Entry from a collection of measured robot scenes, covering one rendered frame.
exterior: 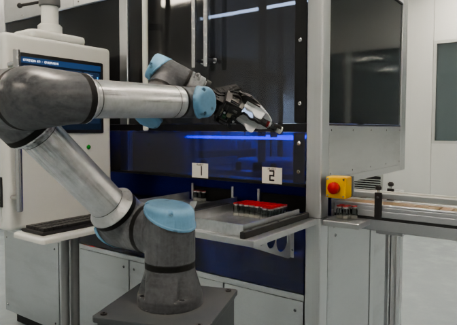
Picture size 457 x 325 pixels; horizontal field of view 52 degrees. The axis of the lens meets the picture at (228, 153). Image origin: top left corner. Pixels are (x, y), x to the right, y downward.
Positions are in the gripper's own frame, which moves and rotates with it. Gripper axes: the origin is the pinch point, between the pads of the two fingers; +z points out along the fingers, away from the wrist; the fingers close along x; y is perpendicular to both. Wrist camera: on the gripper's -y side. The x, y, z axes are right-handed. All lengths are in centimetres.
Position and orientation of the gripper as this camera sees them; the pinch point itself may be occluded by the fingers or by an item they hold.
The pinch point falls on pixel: (265, 121)
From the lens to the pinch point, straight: 133.9
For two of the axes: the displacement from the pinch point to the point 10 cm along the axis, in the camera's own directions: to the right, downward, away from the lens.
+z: 8.8, 4.4, 1.8
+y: -1.0, 5.4, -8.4
